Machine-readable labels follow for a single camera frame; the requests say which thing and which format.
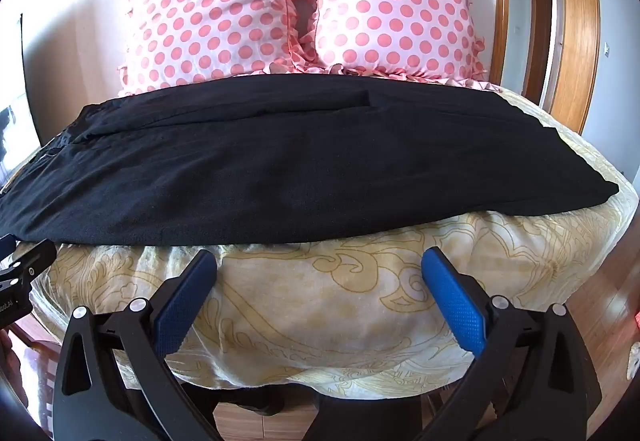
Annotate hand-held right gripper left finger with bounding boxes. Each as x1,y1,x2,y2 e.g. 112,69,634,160
54,248,226,441

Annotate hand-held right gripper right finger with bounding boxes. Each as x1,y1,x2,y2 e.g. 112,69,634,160
420,246,603,441

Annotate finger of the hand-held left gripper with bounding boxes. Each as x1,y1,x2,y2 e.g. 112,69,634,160
0,233,57,294

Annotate black pants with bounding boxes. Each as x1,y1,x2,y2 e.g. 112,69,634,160
0,73,621,246

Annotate yellow patterned bedsheet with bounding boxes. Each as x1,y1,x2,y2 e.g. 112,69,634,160
27,81,638,402

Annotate black framed glass panel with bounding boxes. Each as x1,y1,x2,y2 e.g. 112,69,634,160
0,13,42,194

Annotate brown interior door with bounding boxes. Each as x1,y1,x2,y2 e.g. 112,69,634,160
529,0,554,108

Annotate pink polka dot pillow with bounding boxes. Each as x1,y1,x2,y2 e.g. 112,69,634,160
117,0,321,96
287,0,488,89

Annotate wooden bed frame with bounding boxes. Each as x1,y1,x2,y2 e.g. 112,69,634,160
7,318,68,441

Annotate wooden door frame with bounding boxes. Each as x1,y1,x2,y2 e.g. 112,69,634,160
400,0,601,134

